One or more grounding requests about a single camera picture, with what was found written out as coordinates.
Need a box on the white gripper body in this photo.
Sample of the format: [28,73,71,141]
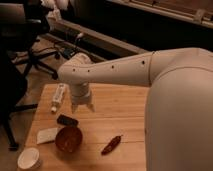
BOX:
[70,83,92,105]

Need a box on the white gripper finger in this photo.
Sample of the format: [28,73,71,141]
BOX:
[71,104,78,114]
[87,103,95,112]

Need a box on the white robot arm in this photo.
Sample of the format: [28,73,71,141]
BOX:
[58,48,213,171]

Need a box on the black rectangular device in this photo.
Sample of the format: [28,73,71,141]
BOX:
[57,115,78,126]

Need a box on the white plastic bottle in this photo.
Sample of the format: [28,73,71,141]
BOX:
[51,83,66,113]

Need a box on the red chili pepper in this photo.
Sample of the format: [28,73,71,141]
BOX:
[101,135,121,155]

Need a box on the power strip on floor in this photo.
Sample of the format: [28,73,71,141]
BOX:
[59,46,92,65]

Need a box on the dark chair at left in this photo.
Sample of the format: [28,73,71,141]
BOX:
[0,50,37,151]

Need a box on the white paper cup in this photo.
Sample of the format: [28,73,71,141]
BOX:
[17,147,41,170]

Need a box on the black office chair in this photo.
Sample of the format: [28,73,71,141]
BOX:
[0,0,60,79]

